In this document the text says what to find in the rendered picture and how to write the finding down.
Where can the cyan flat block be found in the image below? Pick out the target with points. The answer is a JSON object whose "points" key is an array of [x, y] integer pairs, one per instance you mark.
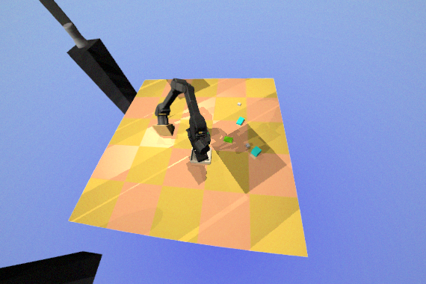
{"points": [[240, 120]]}

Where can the teal cube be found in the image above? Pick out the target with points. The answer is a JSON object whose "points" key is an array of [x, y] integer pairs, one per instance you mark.
{"points": [[256, 151]]}

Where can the green rectangular block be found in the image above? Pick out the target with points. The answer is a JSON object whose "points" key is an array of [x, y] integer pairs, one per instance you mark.
{"points": [[228, 139]]}

